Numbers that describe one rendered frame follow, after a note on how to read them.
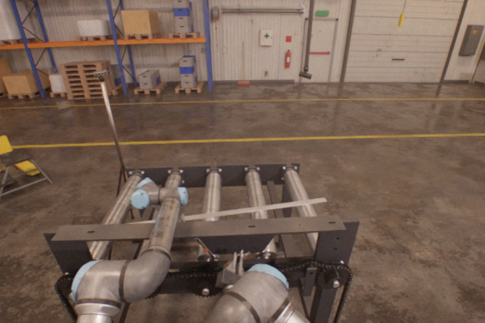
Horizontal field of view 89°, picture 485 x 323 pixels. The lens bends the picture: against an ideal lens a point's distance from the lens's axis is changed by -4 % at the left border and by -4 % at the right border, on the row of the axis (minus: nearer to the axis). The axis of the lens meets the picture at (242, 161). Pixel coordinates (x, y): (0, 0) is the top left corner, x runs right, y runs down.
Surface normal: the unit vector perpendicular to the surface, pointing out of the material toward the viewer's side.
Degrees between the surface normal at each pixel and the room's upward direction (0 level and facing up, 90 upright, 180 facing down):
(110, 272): 15
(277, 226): 0
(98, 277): 21
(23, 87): 90
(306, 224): 0
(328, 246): 90
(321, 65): 90
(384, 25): 90
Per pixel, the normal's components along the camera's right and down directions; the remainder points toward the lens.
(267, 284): 0.29, -0.70
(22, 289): 0.00, -0.88
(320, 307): 0.06, 0.47
